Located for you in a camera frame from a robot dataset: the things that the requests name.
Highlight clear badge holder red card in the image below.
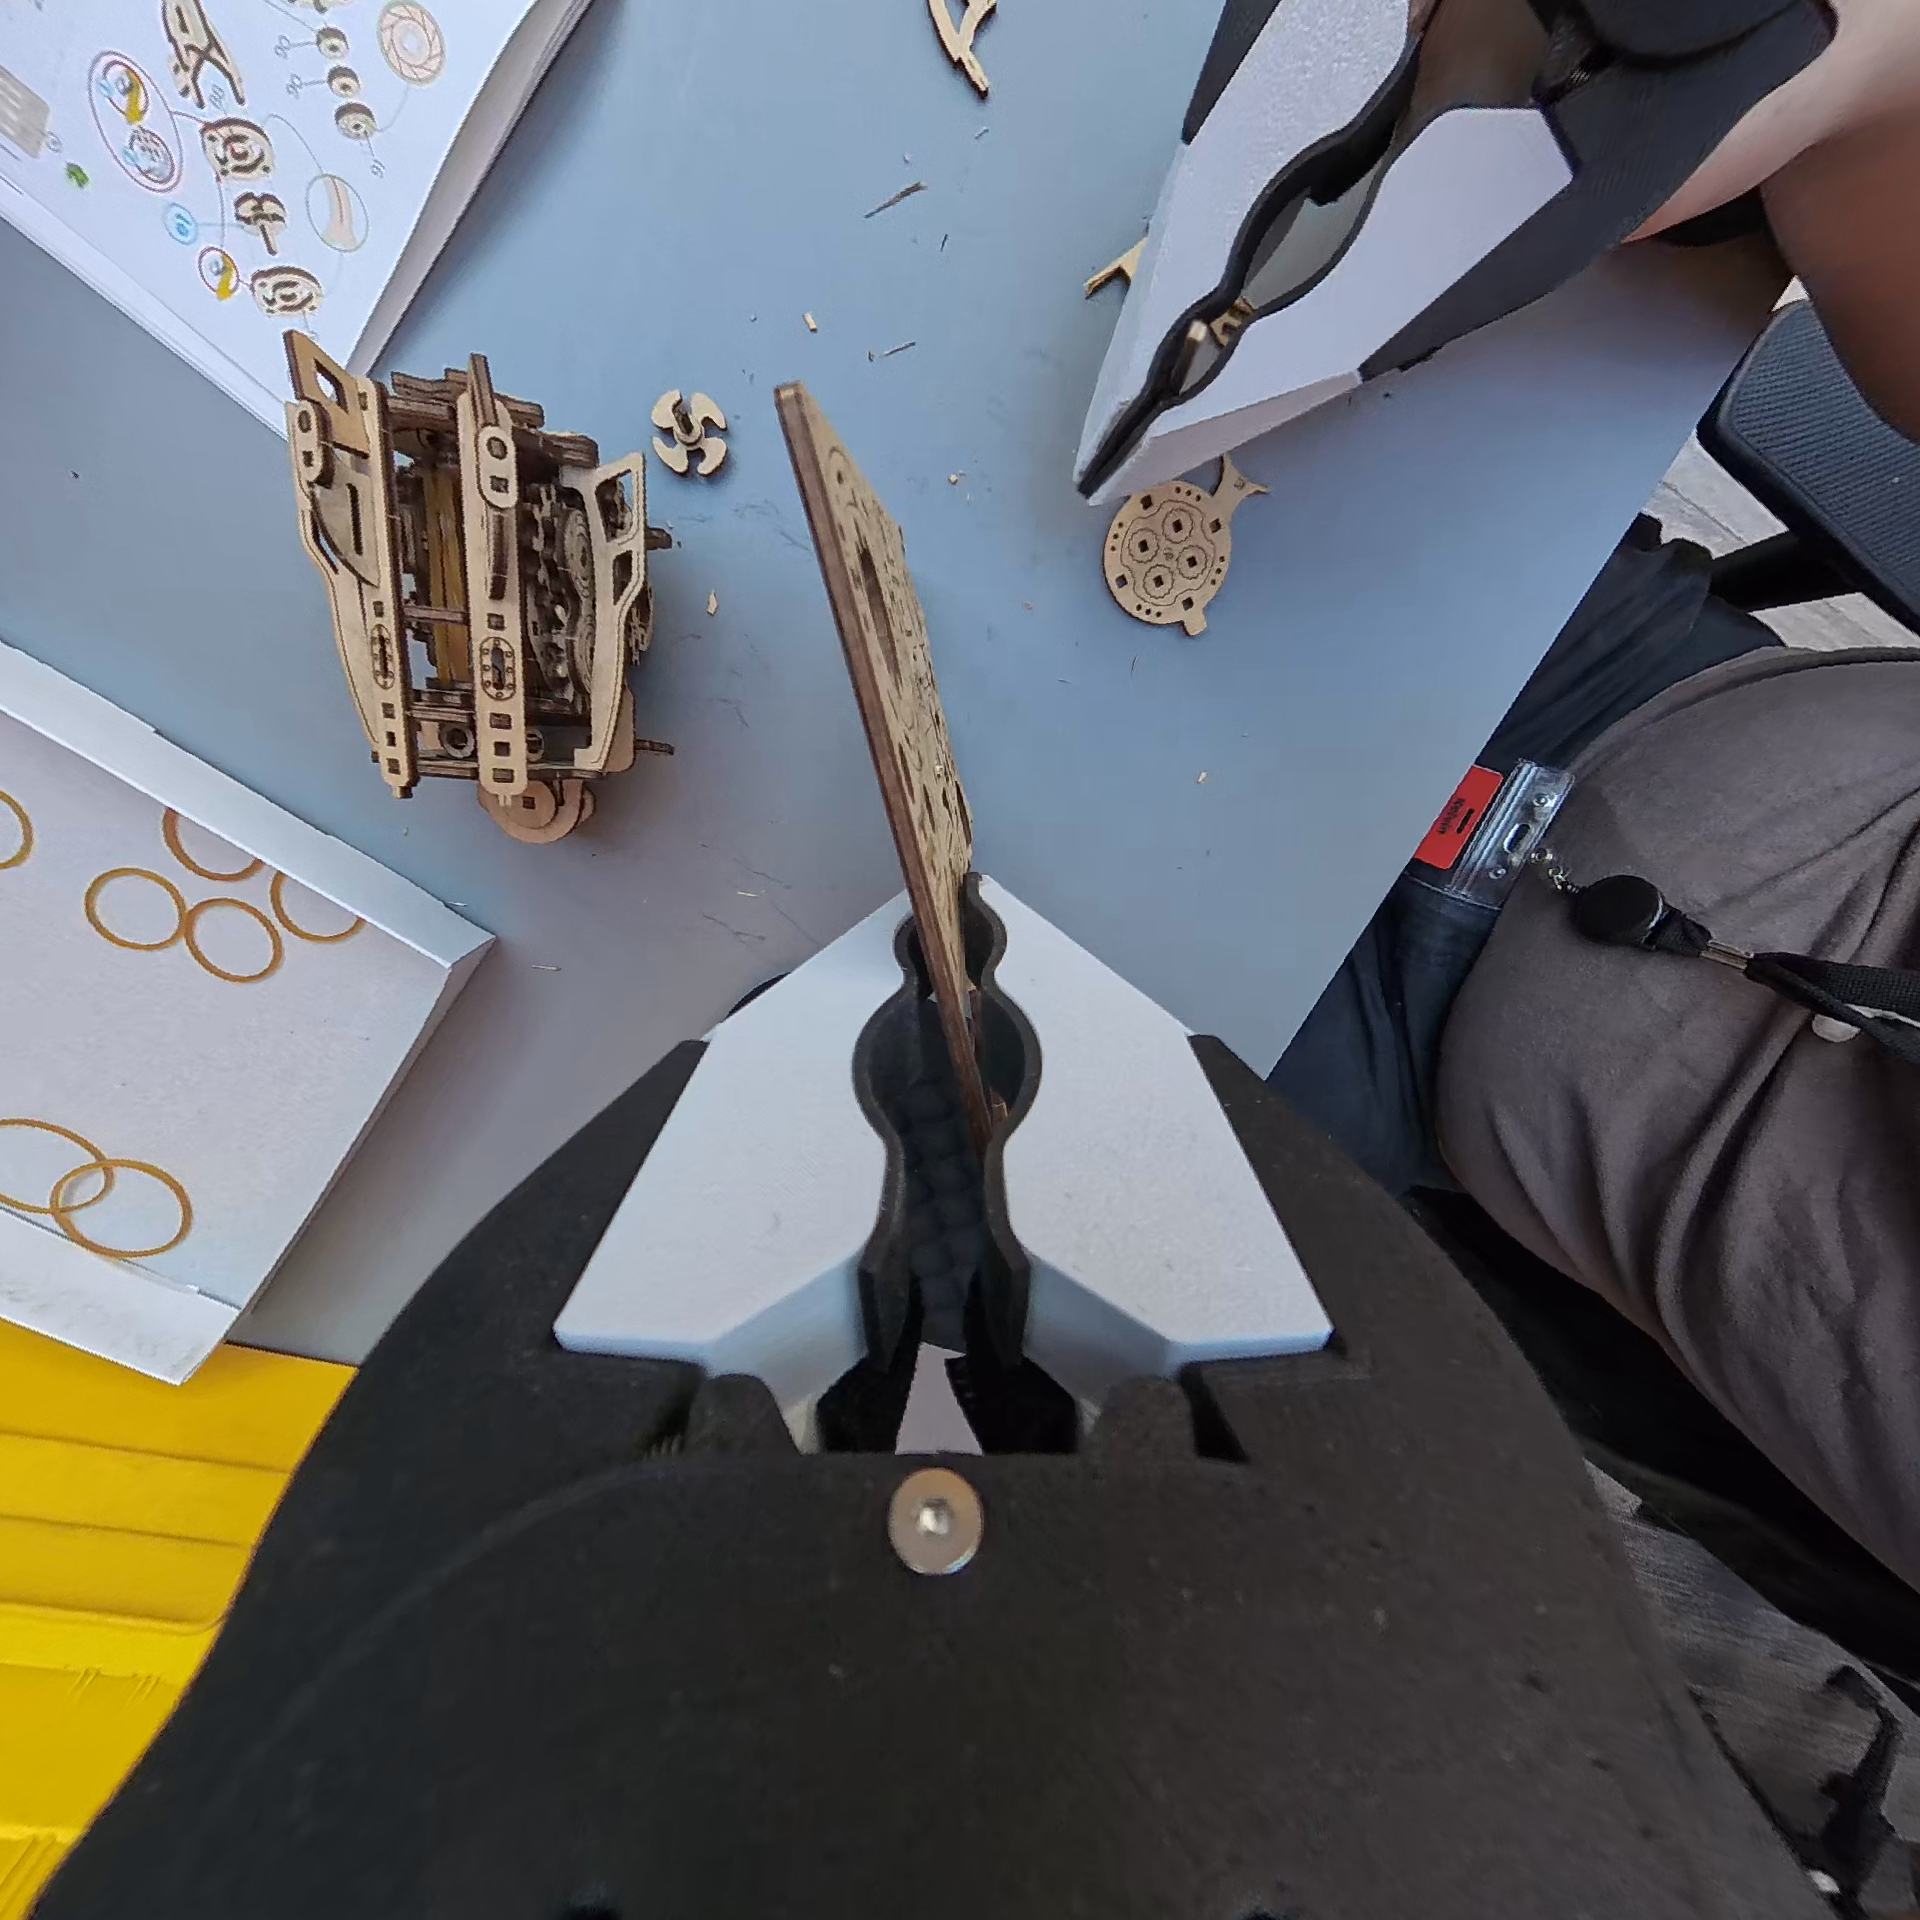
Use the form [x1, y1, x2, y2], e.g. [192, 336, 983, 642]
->
[1411, 760, 1577, 910]

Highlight black mesh office chair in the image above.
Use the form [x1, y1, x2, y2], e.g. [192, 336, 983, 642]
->
[1699, 304, 1920, 634]

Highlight round perforated wooden disc part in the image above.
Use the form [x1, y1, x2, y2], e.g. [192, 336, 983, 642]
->
[1102, 454, 1271, 638]

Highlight person's right forearm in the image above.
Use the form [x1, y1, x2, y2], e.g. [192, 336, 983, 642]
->
[1628, 0, 1920, 325]

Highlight wooden mechanical model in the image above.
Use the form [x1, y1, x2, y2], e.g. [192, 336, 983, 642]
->
[282, 330, 677, 844]

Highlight yellow plastic bin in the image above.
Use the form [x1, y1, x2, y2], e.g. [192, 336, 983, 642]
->
[0, 1317, 358, 1920]

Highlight illustrated instruction booklet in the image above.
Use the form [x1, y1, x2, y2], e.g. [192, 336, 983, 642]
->
[0, 0, 597, 438]

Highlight laser-cut plywood sheet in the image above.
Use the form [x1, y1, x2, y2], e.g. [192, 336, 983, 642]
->
[774, 380, 1009, 1165]

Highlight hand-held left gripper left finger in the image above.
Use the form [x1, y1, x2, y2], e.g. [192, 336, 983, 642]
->
[555, 885, 965, 1454]

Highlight small round slotted wooden part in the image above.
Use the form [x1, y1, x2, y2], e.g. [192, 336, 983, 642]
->
[651, 388, 733, 483]

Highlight white box lid gold rings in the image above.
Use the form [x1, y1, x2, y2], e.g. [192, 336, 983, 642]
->
[0, 644, 498, 1383]

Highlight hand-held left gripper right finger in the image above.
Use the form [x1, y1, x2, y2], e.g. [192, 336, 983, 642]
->
[958, 872, 1336, 1454]

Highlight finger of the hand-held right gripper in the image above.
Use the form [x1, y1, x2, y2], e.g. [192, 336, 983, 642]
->
[1074, 0, 1426, 504]
[1117, 102, 1581, 490]

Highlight person's grey shirt torso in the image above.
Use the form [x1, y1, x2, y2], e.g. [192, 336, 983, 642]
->
[1436, 644, 1920, 1596]

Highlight black lanyard with reel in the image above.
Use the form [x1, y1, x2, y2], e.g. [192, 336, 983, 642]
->
[1530, 846, 1920, 1069]

